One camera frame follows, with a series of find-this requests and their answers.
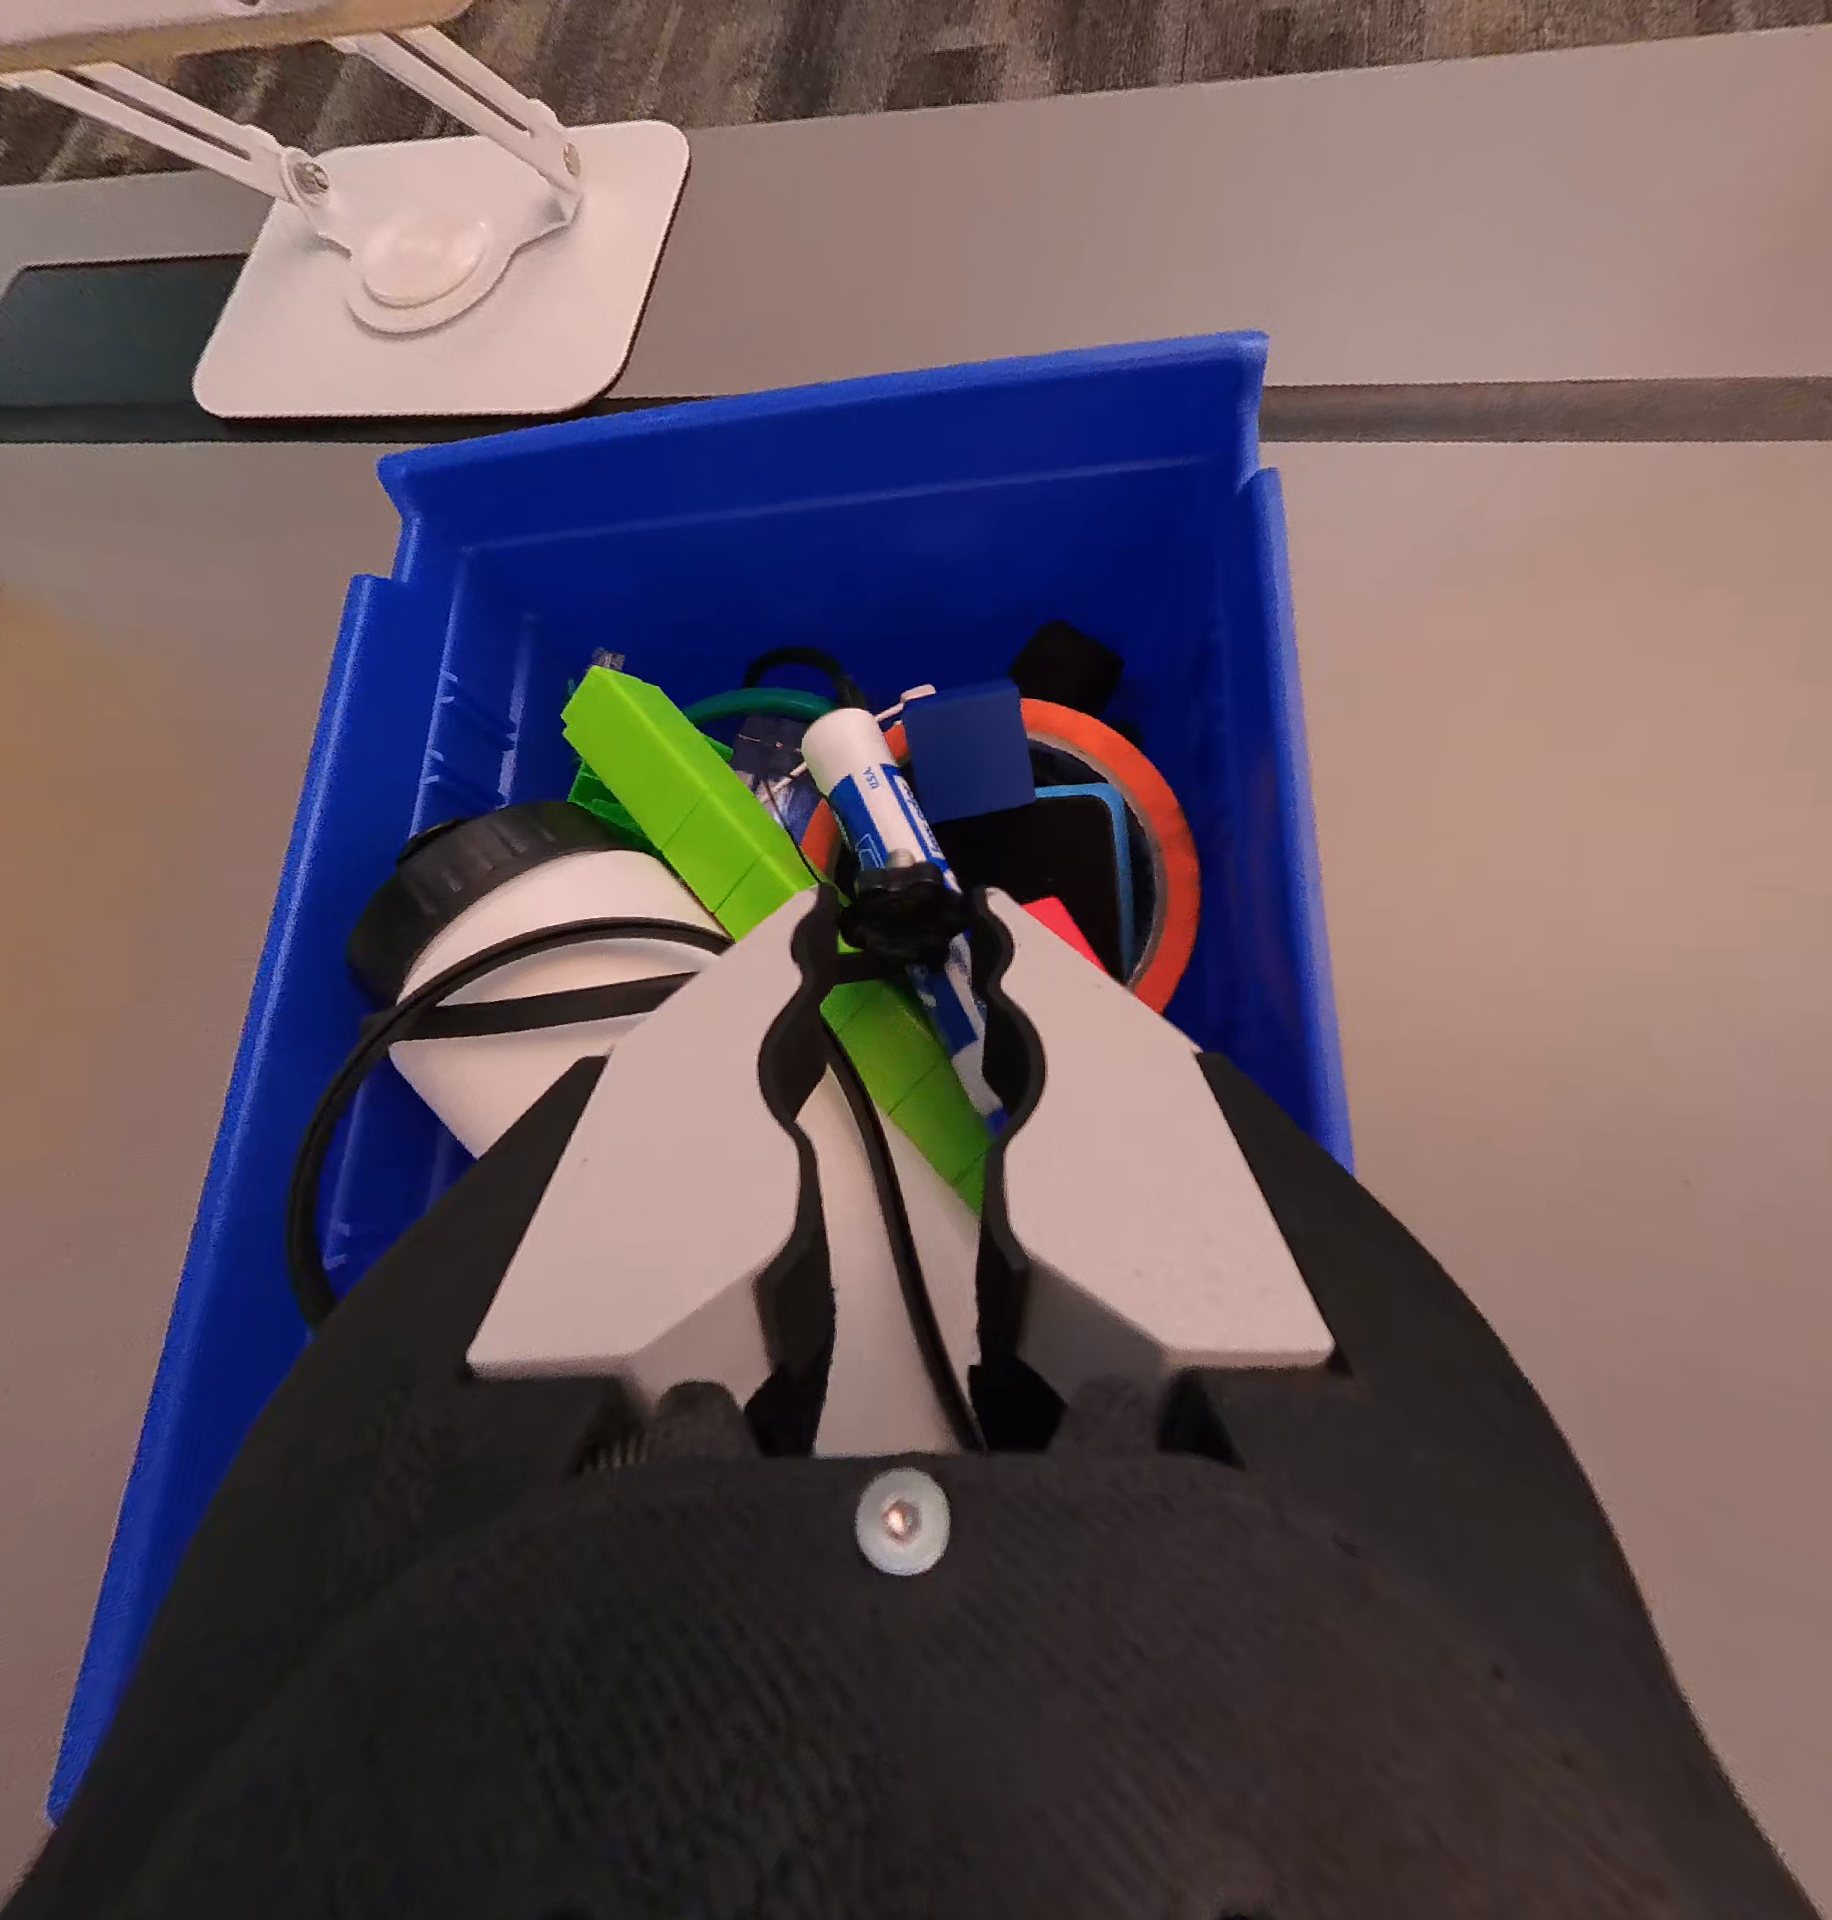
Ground blue square block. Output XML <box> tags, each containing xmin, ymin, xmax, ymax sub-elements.
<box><xmin>901</xmin><ymin>680</ymin><xmax>1034</xmax><ymax>828</ymax></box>

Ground red block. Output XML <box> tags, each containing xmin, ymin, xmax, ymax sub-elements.
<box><xmin>1023</xmin><ymin>895</ymin><xmax>1131</xmax><ymax>982</ymax></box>

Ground white and blue marker pen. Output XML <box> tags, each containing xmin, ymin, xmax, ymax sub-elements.
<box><xmin>798</xmin><ymin>707</ymin><xmax>1011</xmax><ymax>1114</ymax></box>

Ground white bottle with black cap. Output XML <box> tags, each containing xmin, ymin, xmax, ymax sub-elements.
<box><xmin>349</xmin><ymin>801</ymin><xmax>979</xmax><ymax>1458</ymax></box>

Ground orange tape roll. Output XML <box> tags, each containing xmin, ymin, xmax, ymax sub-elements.
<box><xmin>801</xmin><ymin>696</ymin><xmax>1202</xmax><ymax>1017</ymax></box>

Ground blue plastic bin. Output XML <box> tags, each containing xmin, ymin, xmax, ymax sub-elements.
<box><xmin>46</xmin><ymin>331</ymin><xmax>1357</xmax><ymax>1827</ymax></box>

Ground white document stand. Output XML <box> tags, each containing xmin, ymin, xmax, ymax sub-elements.
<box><xmin>0</xmin><ymin>0</ymin><xmax>690</xmax><ymax>421</ymax></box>

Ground black ring cable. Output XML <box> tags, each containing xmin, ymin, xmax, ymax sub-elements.
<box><xmin>738</xmin><ymin>649</ymin><xmax>867</xmax><ymax>713</ymax></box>

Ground small black block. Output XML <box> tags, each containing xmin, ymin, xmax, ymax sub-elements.
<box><xmin>1013</xmin><ymin>623</ymin><xmax>1127</xmax><ymax>713</ymax></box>

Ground green building bricks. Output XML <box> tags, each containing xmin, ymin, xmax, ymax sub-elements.
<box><xmin>557</xmin><ymin>666</ymin><xmax>997</xmax><ymax>1222</ymax></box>

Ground black case with blue edge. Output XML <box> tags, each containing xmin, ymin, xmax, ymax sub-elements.
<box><xmin>944</xmin><ymin>779</ymin><xmax>1143</xmax><ymax>982</ymax></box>

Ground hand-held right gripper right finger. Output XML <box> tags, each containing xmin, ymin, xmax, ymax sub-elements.
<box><xmin>967</xmin><ymin>888</ymin><xmax>1340</xmax><ymax>1454</ymax></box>

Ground black knob screw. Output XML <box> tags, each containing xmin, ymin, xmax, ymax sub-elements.
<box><xmin>835</xmin><ymin>876</ymin><xmax>961</xmax><ymax>985</ymax></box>

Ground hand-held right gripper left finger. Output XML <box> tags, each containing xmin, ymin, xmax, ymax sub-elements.
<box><xmin>463</xmin><ymin>888</ymin><xmax>847</xmax><ymax>1454</ymax></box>

